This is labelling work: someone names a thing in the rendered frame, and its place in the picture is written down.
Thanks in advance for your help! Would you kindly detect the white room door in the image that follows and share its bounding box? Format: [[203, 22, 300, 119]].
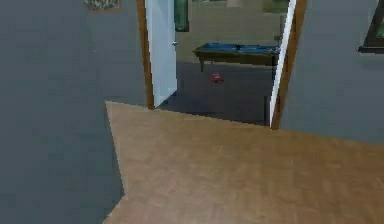
[[145, 0, 179, 108]]

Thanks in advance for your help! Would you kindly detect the blue top wooden table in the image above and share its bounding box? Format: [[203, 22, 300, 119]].
[[192, 42, 281, 73]]

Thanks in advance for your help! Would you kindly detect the green framed window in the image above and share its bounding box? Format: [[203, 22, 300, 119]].
[[173, 0, 190, 33]]

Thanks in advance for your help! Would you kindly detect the dark framed window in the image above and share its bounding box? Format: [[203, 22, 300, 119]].
[[358, 0, 384, 54]]

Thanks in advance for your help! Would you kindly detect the brown wooden door frame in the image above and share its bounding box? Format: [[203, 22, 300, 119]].
[[135, 0, 308, 131]]

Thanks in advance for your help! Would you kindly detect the framed wall picture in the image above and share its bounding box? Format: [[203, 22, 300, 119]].
[[83, 0, 122, 13]]

